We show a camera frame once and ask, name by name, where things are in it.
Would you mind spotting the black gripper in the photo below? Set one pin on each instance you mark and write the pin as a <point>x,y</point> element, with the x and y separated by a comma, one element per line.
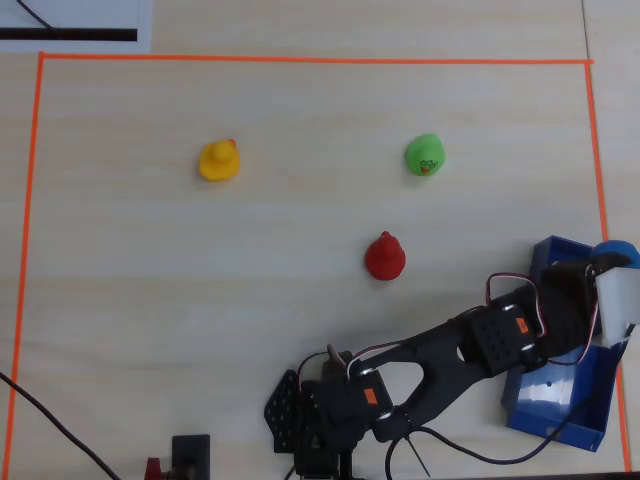
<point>606,263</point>

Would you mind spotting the blue rubber duck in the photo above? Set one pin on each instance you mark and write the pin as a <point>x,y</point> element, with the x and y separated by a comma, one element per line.
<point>617,247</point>

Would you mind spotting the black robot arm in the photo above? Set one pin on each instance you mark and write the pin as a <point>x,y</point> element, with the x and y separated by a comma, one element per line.
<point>430,355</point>

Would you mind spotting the blue plastic box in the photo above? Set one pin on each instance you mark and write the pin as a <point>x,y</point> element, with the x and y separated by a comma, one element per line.
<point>560,400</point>

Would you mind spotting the green rubber duck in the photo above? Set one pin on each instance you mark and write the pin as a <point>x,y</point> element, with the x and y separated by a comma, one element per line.
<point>424,155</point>

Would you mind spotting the red rubber duck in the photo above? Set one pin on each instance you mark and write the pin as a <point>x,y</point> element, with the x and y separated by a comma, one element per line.
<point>384,256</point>

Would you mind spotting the yellow rubber duck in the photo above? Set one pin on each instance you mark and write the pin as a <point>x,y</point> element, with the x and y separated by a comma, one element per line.
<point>218,160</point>

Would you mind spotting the white paper with black stripe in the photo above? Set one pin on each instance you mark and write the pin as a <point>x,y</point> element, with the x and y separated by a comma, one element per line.
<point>75,15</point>

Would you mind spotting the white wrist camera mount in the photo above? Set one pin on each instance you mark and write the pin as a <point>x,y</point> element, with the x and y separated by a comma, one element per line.
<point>619,305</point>

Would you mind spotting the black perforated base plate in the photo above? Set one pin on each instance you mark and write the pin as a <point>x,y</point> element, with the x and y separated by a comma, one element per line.
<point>280,410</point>

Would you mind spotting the orange tape frame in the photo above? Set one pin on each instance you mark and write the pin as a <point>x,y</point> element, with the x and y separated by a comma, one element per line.
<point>300,59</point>

